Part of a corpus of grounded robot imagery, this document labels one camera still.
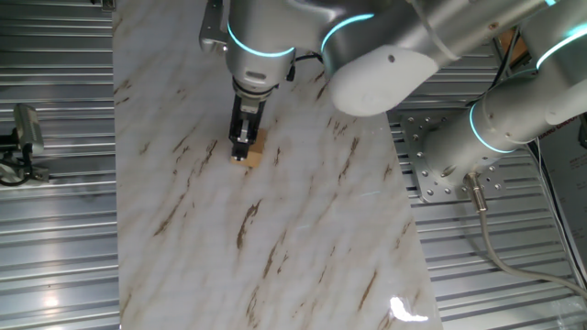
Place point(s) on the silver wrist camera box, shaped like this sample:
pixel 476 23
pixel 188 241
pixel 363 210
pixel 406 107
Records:
pixel 211 32

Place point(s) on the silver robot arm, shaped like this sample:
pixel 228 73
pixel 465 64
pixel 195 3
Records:
pixel 376 59

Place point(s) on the brown wooden board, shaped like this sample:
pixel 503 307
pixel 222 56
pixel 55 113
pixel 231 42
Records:
pixel 516 48

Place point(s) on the silver camera on stand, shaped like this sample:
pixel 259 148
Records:
pixel 28 128

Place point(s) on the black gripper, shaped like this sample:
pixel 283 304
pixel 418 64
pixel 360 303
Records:
pixel 236 119

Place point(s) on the marble pattern table mat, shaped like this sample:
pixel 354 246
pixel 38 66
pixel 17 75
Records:
pixel 275 229

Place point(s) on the metal corner bracket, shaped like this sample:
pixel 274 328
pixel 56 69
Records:
pixel 107 4

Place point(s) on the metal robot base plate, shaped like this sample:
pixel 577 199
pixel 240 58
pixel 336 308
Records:
pixel 413 137

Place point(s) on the small wooden block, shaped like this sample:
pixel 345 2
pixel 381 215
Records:
pixel 258 151

